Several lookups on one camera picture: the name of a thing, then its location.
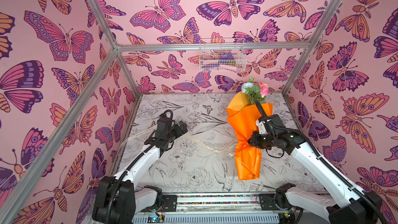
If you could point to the white ribbon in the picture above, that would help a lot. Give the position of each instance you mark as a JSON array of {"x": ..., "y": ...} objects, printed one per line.
[{"x": 197, "y": 142}]

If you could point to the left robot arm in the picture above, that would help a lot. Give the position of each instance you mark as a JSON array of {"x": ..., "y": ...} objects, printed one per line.
[{"x": 117, "y": 200}]

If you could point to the pink fake rose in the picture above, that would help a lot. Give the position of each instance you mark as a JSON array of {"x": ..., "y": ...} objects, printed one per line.
[{"x": 263, "y": 90}]

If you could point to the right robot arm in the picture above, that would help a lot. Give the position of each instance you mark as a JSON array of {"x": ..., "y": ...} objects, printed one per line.
[{"x": 347, "y": 202}]

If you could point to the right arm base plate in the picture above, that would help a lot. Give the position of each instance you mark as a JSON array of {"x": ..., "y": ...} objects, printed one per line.
[{"x": 270, "y": 201}]

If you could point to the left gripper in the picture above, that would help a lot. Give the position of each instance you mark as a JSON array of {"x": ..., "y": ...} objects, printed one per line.
[{"x": 178, "y": 132}]

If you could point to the white fake flower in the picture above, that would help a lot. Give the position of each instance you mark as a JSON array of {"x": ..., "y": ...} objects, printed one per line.
[{"x": 251, "y": 89}]

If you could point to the green circuit board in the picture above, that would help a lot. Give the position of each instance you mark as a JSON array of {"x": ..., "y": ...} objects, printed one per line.
[{"x": 153, "y": 219}]

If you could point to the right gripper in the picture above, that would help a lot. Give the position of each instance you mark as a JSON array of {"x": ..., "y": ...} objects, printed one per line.
[{"x": 259, "y": 140}]

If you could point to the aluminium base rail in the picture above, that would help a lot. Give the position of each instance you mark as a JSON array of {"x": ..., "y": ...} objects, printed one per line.
[{"x": 233, "y": 208}]

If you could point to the orange wrapping paper sheet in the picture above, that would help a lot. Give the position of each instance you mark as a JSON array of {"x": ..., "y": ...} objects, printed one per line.
[{"x": 242, "y": 116}]

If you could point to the white wire basket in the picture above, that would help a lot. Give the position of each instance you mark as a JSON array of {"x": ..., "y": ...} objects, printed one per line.
[{"x": 222, "y": 55}]

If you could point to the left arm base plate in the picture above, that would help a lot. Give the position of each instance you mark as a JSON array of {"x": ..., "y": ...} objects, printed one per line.
[{"x": 167, "y": 204}]

